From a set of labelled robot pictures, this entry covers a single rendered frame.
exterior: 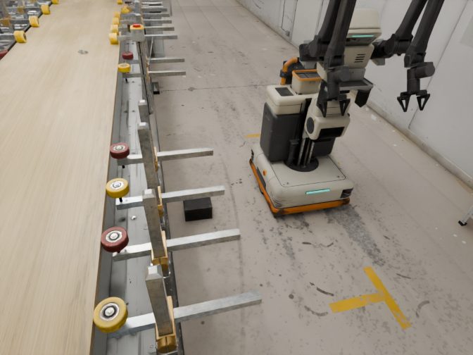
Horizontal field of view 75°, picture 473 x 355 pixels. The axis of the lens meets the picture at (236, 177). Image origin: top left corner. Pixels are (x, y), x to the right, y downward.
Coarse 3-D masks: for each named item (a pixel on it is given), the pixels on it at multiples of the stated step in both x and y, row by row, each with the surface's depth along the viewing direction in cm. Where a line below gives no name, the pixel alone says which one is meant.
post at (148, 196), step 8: (144, 192) 83; (152, 192) 84; (144, 200) 83; (152, 200) 84; (144, 208) 85; (152, 208) 86; (152, 216) 87; (152, 224) 89; (152, 232) 92; (160, 232) 93; (152, 240) 94; (160, 240) 95; (152, 248) 96; (160, 248) 97
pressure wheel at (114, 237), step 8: (104, 232) 97; (112, 232) 98; (120, 232) 98; (104, 240) 95; (112, 240) 95; (120, 240) 95; (128, 240) 98; (104, 248) 95; (112, 248) 94; (120, 248) 96
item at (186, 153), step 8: (160, 152) 142; (168, 152) 142; (176, 152) 142; (184, 152) 143; (192, 152) 143; (200, 152) 144; (208, 152) 145; (120, 160) 136; (128, 160) 137; (136, 160) 138; (160, 160) 141; (168, 160) 142
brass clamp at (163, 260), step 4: (164, 232) 107; (164, 236) 106; (164, 240) 105; (164, 244) 103; (164, 248) 102; (152, 252) 101; (152, 256) 99; (160, 256) 99; (164, 256) 100; (152, 260) 98; (156, 260) 99; (160, 260) 98; (164, 260) 99; (152, 264) 99; (156, 264) 98; (164, 264) 98; (168, 264) 100; (164, 268) 100
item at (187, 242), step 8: (216, 232) 110; (224, 232) 110; (232, 232) 110; (168, 240) 106; (176, 240) 106; (184, 240) 106; (192, 240) 106; (200, 240) 107; (208, 240) 107; (216, 240) 108; (224, 240) 110; (232, 240) 111; (128, 248) 103; (136, 248) 103; (144, 248) 103; (168, 248) 105; (176, 248) 106; (184, 248) 107; (120, 256) 101; (128, 256) 102; (136, 256) 103
